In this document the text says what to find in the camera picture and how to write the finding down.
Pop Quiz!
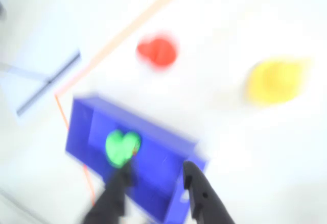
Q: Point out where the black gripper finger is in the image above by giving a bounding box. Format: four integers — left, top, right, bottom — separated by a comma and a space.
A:
182, 160, 236, 224
81, 160, 139, 224

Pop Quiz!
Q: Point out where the green rubber duck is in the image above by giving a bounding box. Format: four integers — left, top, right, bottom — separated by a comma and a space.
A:
105, 129, 143, 169

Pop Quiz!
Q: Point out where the blue plastic box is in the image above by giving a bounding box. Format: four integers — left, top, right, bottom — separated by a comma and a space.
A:
64, 93, 209, 224

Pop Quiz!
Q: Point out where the yellow rubber duck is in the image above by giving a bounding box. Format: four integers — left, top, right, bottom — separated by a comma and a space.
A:
246, 56, 312, 105

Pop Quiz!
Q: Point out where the red rubber duck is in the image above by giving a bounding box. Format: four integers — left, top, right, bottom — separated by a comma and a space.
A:
136, 32, 179, 69

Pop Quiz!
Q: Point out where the thin red tape line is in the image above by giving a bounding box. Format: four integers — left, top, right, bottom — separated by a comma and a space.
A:
54, 93, 97, 207

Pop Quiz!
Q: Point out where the dark grey floor strip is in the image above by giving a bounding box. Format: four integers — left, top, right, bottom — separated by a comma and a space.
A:
15, 51, 82, 117

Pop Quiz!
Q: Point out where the wide orange tape strip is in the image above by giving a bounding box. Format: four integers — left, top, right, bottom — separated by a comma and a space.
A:
54, 0, 197, 96

